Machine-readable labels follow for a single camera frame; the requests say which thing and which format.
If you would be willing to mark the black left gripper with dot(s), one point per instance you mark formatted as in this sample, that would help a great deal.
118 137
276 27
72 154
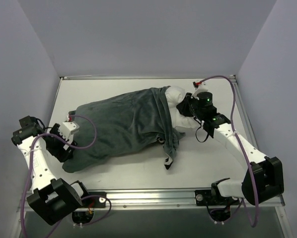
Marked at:
61 148

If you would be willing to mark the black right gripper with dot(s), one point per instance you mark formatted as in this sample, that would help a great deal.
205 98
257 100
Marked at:
187 105

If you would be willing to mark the white pillow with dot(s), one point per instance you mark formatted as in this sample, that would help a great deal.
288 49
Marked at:
174 95

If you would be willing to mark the dark green pillowcase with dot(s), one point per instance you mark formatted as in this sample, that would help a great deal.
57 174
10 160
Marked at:
121 125

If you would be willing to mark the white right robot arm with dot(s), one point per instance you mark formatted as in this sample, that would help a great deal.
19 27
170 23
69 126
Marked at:
263 178

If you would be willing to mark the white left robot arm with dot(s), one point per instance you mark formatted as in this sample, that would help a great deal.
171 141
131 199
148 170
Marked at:
52 198

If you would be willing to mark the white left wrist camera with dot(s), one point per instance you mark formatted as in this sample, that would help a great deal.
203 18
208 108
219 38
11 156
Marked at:
68 128

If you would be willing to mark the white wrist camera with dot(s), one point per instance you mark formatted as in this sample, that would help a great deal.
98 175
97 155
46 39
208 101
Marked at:
68 128
199 87

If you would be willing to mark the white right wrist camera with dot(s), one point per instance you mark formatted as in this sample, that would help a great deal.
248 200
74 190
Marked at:
199 87

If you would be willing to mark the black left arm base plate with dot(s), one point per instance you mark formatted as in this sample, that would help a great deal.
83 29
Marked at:
94 199

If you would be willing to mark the aluminium right side rail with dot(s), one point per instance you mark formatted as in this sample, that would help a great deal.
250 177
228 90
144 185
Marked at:
248 130

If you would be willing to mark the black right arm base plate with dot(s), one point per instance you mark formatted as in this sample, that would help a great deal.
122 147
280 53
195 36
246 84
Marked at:
205 197

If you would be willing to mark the aluminium front frame rail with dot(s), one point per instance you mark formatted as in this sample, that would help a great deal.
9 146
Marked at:
151 199

